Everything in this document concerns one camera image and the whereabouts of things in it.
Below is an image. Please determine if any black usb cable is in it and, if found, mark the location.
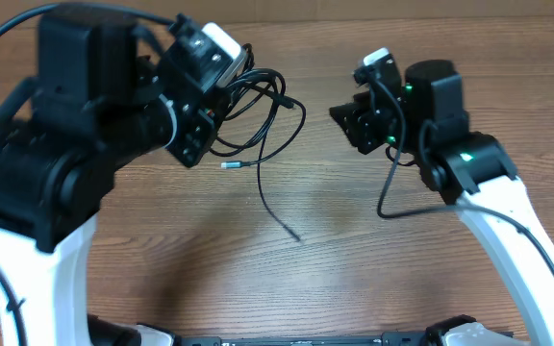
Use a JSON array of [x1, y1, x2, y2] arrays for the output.
[[208, 42, 307, 170]]

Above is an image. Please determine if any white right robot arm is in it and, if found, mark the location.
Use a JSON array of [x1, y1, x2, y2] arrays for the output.
[[330, 56, 554, 345]]

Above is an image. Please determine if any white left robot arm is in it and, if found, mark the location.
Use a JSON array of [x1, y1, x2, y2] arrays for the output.
[[0, 3, 246, 345]]

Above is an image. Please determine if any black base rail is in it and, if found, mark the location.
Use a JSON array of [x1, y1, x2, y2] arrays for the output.
[[87, 314, 516, 346]]

